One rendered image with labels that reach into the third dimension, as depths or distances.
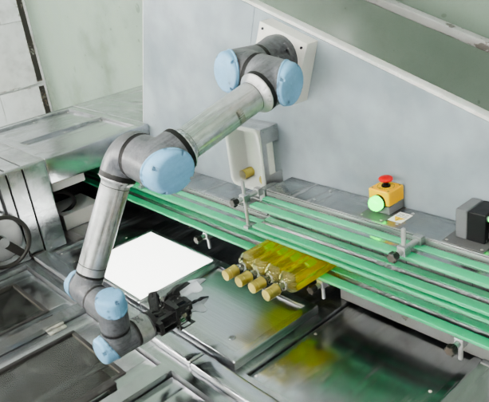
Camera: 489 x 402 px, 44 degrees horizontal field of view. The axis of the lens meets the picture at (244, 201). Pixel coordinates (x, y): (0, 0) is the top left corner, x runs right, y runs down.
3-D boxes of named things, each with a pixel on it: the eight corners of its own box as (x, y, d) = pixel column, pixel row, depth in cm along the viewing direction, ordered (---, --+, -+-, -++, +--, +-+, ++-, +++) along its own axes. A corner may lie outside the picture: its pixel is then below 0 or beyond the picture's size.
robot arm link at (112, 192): (100, 116, 151) (51, 295, 160) (125, 129, 144) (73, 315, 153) (136, 124, 160) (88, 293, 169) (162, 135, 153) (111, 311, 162)
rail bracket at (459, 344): (469, 340, 158) (441, 367, 150) (470, 318, 155) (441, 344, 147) (484, 346, 155) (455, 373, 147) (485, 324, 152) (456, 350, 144)
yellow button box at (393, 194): (384, 200, 179) (368, 210, 175) (384, 177, 176) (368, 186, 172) (404, 206, 174) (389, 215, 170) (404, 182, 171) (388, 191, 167)
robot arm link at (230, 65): (242, 40, 177) (207, 47, 169) (275, 49, 169) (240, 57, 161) (240, 80, 183) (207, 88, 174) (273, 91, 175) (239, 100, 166)
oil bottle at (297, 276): (325, 260, 188) (277, 290, 176) (324, 244, 186) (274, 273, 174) (339, 265, 184) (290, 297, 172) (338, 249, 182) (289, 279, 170)
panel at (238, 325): (152, 235, 248) (78, 270, 228) (151, 228, 247) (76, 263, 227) (319, 313, 184) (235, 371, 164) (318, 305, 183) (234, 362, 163)
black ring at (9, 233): (33, 253, 242) (-20, 275, 229) (18, 204, 233) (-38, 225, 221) (38, 256, 238) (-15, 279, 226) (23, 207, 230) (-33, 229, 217)
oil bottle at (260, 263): (298, 249, 196) (250, 277, 184) (297, 234, 194) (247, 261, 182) (311, 254, 192) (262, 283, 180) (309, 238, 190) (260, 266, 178)
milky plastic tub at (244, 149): (249, 175, 223) (231, 183, 218) (241, 116, 214) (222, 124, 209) (282, 185, 210) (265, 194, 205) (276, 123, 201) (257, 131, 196)
